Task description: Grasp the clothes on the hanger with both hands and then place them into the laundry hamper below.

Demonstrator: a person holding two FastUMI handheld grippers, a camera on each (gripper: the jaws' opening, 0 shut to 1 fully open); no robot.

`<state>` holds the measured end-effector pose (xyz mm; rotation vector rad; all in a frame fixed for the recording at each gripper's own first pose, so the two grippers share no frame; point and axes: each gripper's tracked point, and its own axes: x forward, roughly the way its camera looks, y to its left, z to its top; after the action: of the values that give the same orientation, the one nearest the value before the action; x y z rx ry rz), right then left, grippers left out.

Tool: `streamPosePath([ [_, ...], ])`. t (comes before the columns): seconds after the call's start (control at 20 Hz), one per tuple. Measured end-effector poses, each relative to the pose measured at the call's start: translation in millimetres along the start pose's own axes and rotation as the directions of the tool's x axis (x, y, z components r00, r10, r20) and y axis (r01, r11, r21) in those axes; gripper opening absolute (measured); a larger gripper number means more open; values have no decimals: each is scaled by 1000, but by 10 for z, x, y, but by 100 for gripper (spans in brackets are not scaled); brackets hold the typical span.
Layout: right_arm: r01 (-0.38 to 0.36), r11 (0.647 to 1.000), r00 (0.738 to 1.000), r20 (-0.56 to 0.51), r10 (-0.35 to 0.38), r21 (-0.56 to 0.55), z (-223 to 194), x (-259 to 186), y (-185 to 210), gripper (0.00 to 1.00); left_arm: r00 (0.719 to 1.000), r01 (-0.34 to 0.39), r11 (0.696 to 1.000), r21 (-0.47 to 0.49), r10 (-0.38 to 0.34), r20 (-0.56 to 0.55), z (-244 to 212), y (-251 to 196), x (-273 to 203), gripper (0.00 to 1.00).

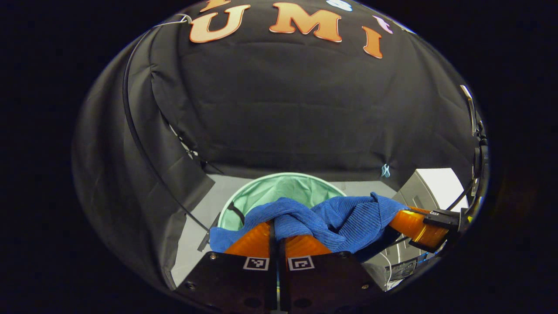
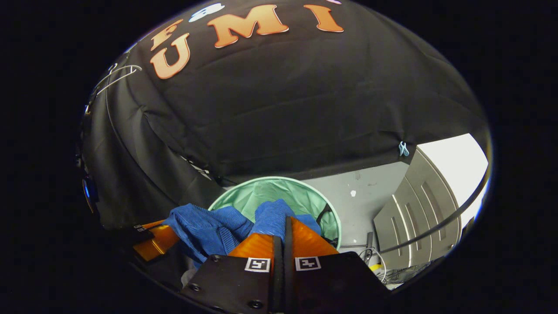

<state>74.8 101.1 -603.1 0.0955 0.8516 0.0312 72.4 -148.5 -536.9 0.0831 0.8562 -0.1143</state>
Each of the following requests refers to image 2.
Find green laundry hamper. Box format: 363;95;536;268
208;176;342;251

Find grey ribbed metal panel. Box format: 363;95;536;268
373;147;462;272

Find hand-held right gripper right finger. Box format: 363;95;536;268
283;216;391;314

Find blue corduroy jacket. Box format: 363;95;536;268
162;199;322;267

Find white clothes hanger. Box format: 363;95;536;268
95;64;143;97

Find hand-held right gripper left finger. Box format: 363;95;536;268
181;232;284;314

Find tangle of cables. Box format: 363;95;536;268
349;244;395;285

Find black backdrop cloth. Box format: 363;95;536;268
78;0;491;232

